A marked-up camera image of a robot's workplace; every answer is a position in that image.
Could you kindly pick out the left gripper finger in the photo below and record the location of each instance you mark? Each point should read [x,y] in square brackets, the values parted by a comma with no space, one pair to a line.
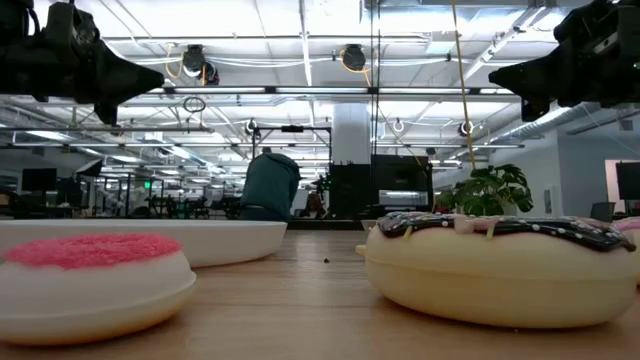
[135,77]

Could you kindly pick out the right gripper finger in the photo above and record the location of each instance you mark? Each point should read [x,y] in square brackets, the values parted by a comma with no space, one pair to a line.
[520,75]

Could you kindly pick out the pink frosted donut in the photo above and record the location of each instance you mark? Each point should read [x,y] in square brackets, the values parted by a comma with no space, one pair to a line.
[631,224]

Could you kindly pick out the large chocolate sprinkled donut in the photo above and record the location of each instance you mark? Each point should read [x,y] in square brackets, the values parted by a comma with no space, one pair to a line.
[500,280]

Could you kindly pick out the red sugar-topped donut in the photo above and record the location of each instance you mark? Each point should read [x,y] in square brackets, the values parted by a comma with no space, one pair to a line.
[90,290]

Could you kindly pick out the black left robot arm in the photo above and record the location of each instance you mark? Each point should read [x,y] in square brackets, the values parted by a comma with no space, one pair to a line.
[15,60]

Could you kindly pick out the small black monitor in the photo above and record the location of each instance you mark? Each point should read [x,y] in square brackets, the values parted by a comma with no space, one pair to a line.
[39,179]

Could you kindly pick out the black desk monitor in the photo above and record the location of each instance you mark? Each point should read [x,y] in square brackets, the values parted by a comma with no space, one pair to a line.
[629,180]

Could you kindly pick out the green potted plant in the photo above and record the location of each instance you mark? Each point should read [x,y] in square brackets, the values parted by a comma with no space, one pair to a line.
[490,190]

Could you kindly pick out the grey office chair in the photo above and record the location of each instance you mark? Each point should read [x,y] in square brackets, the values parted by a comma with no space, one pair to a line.
[602,211]

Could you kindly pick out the large black monitor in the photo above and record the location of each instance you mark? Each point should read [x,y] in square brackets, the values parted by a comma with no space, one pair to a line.
[400,172]

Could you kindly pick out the person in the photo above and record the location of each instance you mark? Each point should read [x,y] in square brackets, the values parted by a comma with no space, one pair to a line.
[270,187]

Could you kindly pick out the white plate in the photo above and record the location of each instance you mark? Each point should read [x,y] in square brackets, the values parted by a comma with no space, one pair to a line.
[225,245]

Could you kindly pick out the black equipment cabinet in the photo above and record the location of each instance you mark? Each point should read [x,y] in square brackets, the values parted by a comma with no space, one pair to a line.
[350,190]

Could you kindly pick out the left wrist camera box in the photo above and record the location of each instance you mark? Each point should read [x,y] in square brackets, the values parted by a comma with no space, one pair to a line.
[70,25]

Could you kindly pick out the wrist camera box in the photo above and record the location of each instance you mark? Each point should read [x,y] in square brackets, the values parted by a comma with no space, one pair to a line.
[585,25]
[70,25]

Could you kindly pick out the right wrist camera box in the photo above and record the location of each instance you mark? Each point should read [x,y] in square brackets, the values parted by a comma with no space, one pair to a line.
[585,25]

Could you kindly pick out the black frame rig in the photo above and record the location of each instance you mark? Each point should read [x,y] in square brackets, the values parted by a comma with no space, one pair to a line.
[292,128]

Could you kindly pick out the black aluminium table frame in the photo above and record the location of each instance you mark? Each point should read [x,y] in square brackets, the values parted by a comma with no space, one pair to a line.
[325,225]

